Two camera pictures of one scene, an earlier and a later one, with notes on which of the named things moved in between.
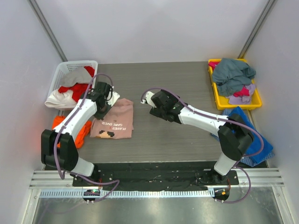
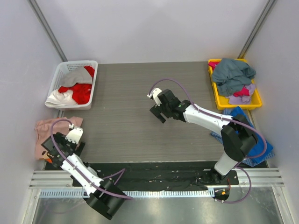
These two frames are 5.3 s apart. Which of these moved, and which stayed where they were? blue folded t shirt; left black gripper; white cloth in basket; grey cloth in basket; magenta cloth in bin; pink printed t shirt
Moved: left black gripper; pink printed t shirt
Stayed: magenta cloth in bin; white cloth in basket; blue folded t shirt; grey cloth in basket
